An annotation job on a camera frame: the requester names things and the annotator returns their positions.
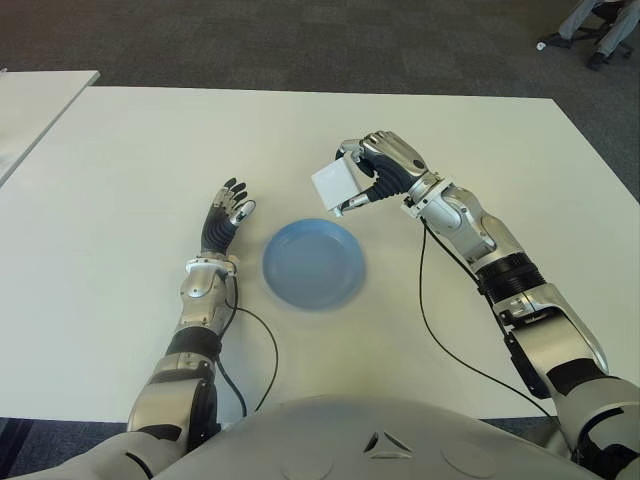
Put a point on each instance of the white side table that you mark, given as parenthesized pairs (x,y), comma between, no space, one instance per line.
(35,110)

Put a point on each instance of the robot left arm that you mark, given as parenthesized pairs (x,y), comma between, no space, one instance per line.
(200,290)

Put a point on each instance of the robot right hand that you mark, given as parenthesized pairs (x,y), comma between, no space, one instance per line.
(395,165)

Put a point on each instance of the seated person in grey trousers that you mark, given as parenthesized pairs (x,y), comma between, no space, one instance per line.
(575,17)

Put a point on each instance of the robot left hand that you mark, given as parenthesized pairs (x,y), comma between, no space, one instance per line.
(217,235)

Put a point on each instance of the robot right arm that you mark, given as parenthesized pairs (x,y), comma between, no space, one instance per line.
(460,220)

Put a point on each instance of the white charger block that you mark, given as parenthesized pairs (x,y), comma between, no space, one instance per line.
(335,185)

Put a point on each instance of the blue round plate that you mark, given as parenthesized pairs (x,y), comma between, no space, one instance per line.
(315,265)

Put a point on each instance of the grey robot torso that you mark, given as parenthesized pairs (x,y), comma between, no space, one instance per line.
(350,440)

